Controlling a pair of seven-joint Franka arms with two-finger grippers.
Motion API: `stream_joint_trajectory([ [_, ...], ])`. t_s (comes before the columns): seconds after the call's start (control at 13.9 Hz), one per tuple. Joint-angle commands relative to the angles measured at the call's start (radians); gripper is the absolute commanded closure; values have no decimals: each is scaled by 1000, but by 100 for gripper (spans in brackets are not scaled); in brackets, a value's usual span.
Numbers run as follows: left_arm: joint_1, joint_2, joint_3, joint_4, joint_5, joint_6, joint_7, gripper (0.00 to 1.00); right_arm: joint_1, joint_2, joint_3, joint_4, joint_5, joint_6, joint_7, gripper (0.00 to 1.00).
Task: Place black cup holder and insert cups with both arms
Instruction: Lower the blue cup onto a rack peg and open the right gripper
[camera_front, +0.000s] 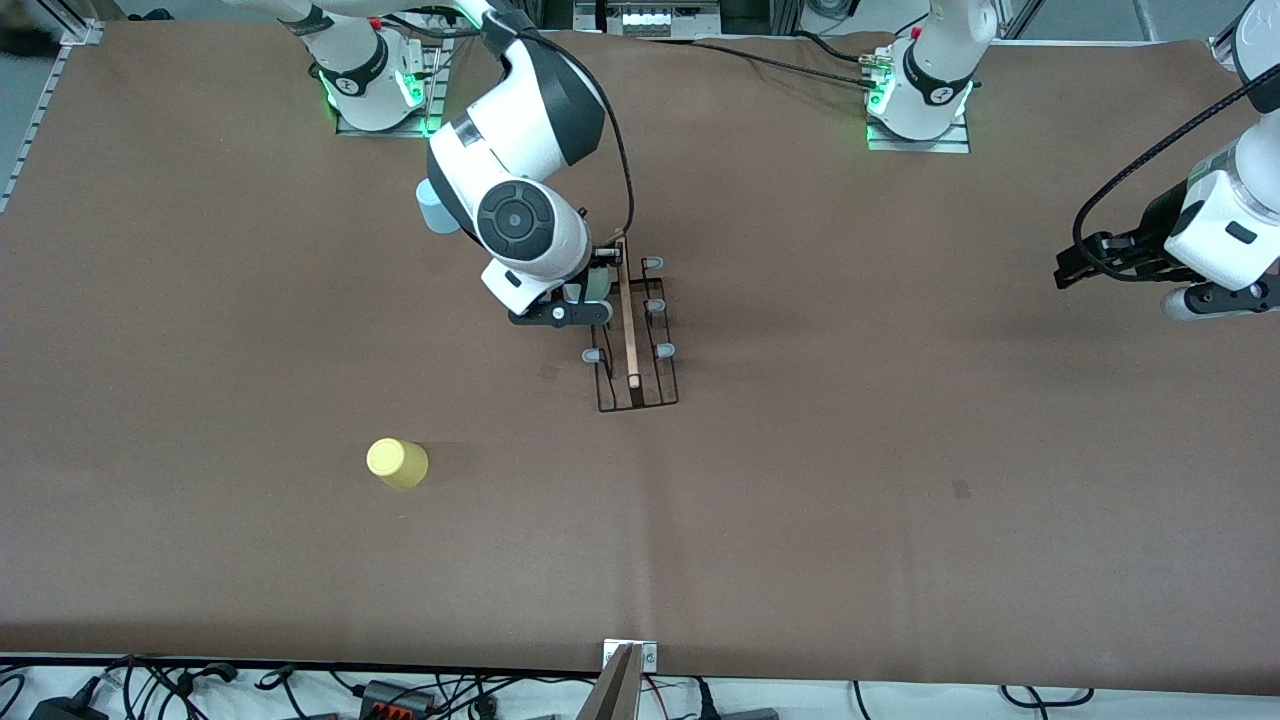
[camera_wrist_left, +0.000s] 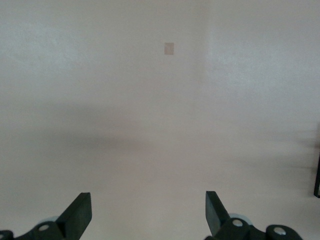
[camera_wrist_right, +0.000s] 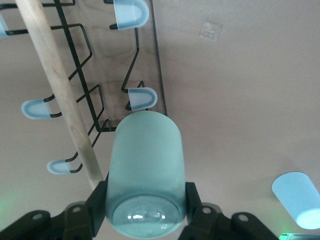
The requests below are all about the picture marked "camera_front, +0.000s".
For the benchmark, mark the aluminium profile post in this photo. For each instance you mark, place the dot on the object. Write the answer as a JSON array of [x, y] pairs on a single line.
[[615, 690]]

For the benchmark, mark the brown table cover sheet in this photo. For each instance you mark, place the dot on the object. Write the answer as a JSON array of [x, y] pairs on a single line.
[[700, 550]]

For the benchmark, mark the black orange connector box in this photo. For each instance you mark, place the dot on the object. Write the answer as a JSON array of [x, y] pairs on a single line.
[[395, 698]]

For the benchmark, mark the black power plug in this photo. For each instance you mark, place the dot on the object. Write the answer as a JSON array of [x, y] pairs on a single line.
[[703, 700]]

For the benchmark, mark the light blue plastic cup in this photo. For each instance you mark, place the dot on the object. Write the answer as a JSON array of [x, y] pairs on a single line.
[[430, 212]]

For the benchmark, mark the aluminium frame rail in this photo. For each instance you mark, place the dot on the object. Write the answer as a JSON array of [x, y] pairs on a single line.
[[40, 110], [1225, 48]]

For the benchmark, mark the mint green plastic cup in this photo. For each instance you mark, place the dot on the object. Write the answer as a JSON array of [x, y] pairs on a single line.
[[597, 285]]

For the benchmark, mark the right arm aluminium base plate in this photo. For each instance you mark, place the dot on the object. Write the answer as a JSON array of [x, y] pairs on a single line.
[[438, 100]]

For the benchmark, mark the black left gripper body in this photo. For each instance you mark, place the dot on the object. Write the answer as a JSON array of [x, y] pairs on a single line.
[[1158, 232]]

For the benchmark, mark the white power strip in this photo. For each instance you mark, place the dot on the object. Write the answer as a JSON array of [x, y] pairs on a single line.
[[650, 20]]

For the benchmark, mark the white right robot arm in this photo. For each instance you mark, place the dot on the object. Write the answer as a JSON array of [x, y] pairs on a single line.
[[520, 130]]

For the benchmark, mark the yellow plastic cup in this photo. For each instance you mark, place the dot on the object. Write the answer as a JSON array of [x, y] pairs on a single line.
[[398, 464]]

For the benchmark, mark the small metal bracket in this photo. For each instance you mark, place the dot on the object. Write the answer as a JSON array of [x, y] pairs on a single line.
[[648, 655]]

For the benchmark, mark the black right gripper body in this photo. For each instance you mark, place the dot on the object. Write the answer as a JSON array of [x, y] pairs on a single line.
[[601, 257]]

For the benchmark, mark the black power adapter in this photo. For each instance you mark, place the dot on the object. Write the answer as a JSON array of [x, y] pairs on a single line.
[[65, 710]]

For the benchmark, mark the left arm aluminium base plate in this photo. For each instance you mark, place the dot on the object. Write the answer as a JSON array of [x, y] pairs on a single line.
[[920, 146]]

